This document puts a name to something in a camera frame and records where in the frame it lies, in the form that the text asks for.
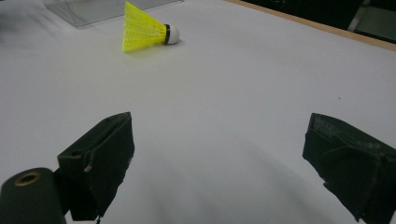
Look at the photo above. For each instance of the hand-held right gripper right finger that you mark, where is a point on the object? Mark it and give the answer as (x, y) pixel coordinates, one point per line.
(351, 161)

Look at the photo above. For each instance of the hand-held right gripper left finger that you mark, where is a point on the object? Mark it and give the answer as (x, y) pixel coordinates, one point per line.
(102, 161)

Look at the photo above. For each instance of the yellow shuttlecock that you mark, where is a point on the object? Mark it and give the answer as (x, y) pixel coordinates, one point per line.
(141, 29)

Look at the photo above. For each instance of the grey metal stand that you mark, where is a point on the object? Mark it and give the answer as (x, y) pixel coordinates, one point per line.
(372, 18)

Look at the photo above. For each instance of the clear plastic box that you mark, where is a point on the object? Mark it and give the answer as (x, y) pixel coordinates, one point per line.
(90, 11)

